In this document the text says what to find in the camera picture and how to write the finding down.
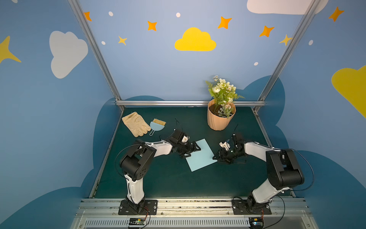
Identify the aluminium back frame bar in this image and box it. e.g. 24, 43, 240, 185
115, 100, 266, 107

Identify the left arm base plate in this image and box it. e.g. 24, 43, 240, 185
118, 199, 158, 215

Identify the artificial white flower plant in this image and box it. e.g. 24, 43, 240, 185
205, 76, 244, 118

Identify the terracotta flower pot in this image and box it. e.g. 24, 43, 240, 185
207, 99, 236, 131

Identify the left aluminium frame post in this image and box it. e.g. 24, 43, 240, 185
68, 0, 124, 113

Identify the left controller board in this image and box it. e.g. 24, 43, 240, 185
128, 218, 146, 227

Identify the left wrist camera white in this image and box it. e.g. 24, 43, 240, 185
181, 135, 189, 143

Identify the small blue hand brush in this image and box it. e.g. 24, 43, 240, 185
149, 118, 166, 136

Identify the beige work glove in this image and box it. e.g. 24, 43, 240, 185
122, 112, 151, 137

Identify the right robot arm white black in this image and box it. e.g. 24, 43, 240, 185
213, 134, 305, 215

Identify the right controller board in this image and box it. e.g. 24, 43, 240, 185
249, 218, 264, 229

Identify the right aluminium frame post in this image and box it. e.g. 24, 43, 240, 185
258, 0, 321, 103

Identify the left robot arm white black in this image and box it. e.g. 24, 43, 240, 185
118, 129, 201, 216

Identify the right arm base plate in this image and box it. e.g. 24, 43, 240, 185
231, 198, 272, 215

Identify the aluminium front rail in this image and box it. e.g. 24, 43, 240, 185
71, 197, 318, 229

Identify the controller board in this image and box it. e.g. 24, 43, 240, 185
249, 218, 264, 229
128, 218, 146, 227

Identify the light blue square paper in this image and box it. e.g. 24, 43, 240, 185
186, 139, 217, 172

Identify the aluminium frame post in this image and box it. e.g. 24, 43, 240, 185
68, 0, 124, 113
258, 0, 321, 103

